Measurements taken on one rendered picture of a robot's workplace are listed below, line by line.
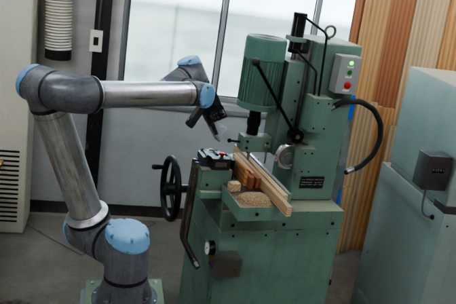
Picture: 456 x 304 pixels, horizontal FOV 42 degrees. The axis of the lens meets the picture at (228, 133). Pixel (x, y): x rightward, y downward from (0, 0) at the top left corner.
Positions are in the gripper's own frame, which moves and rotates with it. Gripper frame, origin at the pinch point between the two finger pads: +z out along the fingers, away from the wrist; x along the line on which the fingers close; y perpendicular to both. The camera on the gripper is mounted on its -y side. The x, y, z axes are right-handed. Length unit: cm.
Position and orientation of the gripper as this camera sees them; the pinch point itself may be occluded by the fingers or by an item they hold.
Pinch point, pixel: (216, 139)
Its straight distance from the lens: 244.5
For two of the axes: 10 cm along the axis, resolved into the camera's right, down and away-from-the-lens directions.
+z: 3.5, 8.4, 4.2
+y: 8.8, -4.5, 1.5
